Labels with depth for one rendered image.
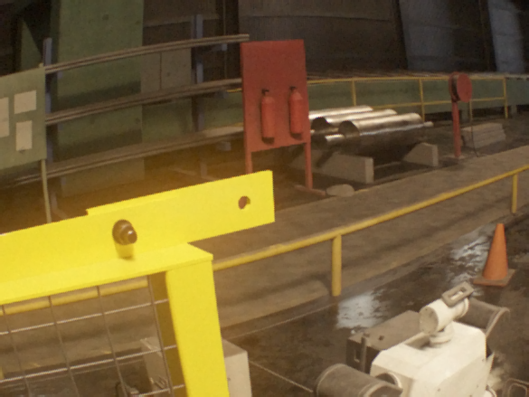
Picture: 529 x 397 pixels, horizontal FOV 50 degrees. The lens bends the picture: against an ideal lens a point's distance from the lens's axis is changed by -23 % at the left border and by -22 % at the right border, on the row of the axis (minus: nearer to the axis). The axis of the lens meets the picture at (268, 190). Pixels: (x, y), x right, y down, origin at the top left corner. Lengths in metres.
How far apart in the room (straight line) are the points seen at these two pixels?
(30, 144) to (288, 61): 3.48
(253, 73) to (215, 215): 7.31
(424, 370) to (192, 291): 0.74
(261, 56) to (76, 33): 2.93
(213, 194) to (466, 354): 0.83
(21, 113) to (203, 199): 6.03
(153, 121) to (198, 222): 9.94
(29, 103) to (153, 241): 6.07
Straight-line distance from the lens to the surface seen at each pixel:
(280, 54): 8.20
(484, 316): 1.52
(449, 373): 1.32
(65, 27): 9.28
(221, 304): 5.31
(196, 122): 9.35
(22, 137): 6.68
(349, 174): 9.20
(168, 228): 0.65
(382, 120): 9.51
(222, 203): 0.68
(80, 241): 0.61
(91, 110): 7.95
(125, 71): 9.66
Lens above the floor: 2.00
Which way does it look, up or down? 13 degrees down
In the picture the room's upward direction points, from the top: 3 degrees counter-clockwise
